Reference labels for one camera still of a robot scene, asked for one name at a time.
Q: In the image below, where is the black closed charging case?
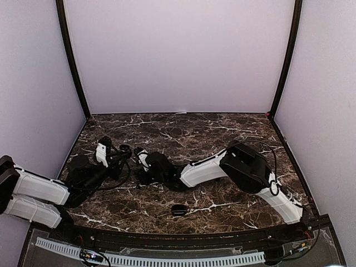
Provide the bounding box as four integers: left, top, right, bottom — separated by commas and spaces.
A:
171, 204, 189, 217

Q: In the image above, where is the black frame post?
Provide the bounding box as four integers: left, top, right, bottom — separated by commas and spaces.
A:
55, 0, 91, 120
269, 0, 303, 121

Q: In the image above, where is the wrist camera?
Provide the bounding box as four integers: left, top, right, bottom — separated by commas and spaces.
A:
95, 142, 108, 168
138, 151, 150, 171

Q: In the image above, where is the white slotted cable duct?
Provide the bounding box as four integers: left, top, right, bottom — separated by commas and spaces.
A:
35, 238, 265, 266

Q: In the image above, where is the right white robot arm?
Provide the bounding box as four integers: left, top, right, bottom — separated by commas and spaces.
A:
134, 140, 305, 241

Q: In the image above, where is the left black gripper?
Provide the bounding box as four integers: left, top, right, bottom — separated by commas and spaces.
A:
82, 151, 128, 194

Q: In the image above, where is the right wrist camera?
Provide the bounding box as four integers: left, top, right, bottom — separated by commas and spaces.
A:
138, 151, 150, 171

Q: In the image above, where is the right black frame post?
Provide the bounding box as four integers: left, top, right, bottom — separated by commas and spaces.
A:
269, 0, 303, 121

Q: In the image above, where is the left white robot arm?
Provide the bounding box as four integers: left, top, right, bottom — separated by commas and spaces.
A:
1, 136, 132, 243

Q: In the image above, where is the black front frame rail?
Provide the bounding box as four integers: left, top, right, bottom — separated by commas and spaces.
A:
18, 215, 346, 266

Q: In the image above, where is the left black frame post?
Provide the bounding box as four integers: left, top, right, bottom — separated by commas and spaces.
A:
55, 0, 91, 120

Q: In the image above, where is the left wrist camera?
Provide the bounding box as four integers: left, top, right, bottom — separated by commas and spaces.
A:
95, 142, 108, 168

